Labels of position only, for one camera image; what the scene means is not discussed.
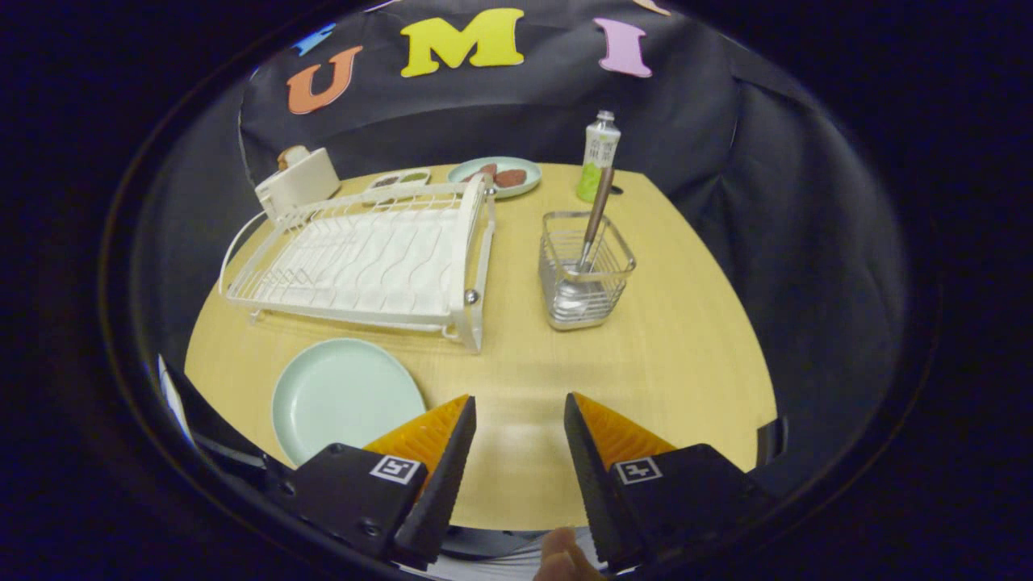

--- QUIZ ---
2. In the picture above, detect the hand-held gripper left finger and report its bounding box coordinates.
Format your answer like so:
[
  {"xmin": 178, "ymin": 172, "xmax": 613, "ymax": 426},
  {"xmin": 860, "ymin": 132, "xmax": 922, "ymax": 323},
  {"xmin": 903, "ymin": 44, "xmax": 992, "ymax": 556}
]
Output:
[{"xmin": 266, "ymin": 395, "xmax": 477, "ymax": 570}]

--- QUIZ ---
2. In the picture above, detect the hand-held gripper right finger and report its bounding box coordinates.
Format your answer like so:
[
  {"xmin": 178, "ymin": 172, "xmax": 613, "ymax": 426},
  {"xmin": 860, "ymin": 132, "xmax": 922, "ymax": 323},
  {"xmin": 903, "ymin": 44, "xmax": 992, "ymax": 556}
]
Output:
[{"xmin": 563, "ymin": 392, "xmax": 780, "ymax": 570}]

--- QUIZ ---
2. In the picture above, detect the light green plate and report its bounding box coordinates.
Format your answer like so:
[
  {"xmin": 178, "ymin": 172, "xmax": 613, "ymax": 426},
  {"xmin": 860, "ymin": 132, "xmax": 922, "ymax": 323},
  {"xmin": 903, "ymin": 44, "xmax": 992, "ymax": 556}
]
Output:
[{"xmin": 271, "ymin": 337, "xmax": 427, "ymax": 467}]

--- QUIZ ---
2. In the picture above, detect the metal wire basket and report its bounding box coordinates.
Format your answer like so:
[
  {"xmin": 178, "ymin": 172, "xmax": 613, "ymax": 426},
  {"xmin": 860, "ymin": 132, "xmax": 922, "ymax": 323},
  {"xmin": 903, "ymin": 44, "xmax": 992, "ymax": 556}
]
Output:
[{"xmin": 538, "ymin": 211, "xmax": 637, "ymax": 332}]

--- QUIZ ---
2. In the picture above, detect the white wire dish rack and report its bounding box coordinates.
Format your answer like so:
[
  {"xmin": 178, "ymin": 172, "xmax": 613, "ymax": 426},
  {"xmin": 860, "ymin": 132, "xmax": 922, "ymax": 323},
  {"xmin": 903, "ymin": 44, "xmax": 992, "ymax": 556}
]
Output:
[{"xmin": 218, "ymin": 173, "xmax": 497, "ymax": 354}]

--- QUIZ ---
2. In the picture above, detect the metal spoon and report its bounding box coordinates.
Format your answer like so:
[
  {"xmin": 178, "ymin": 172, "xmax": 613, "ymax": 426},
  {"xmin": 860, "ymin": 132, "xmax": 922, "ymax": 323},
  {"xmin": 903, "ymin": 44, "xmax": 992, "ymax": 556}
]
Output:
[{"xmin": 553, "ymin": 165, "xmax": 616, "ymax": 317}]

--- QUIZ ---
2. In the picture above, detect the small plate with meat slices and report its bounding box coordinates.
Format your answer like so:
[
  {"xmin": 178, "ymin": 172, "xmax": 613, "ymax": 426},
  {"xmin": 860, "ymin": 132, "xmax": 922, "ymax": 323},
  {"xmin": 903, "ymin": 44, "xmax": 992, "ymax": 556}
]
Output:
[{"xmin": 447, "ymin": 156, "xmax": 542, "ymax": 200}]

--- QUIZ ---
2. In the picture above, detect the white divided sauce dish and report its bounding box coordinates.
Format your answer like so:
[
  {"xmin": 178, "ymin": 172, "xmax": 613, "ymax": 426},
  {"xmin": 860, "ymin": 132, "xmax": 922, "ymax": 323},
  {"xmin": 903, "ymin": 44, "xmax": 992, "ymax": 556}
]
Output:
[{"xmin": 367, "ymin": 169, "xmax": 432, "ymax": 192}]

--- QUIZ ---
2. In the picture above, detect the small black clamp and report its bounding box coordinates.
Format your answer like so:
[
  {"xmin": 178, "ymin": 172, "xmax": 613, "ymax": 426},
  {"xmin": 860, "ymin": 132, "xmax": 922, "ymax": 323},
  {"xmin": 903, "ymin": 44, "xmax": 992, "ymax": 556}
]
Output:
[{"xmin": 757, "ymin": 416, "xmax": 788, "ymax": 467}]

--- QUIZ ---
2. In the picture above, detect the black backdrop cloth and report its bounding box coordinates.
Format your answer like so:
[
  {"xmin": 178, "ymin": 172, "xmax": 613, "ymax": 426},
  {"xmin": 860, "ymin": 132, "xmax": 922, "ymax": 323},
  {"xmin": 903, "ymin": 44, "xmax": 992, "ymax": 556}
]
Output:
[{"xmin": 121, "ymin": 0, "xmax": 913, "ymax": 517}]

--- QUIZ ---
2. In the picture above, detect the white toaster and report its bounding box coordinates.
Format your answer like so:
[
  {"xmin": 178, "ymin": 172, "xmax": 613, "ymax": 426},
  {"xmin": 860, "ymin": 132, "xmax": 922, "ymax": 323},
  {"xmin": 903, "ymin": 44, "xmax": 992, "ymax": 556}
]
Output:
[{"xmin": 255, "ymin": 146, "xmax": 342, "ymax": 219}]

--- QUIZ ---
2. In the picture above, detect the green label drink bottle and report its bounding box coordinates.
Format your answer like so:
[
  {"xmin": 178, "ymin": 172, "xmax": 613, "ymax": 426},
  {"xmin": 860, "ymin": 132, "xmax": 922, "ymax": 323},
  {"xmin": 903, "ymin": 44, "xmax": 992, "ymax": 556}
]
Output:
[{"xmin": 575, "ymin": 111, "xmax": 621, "ymax": 203}]

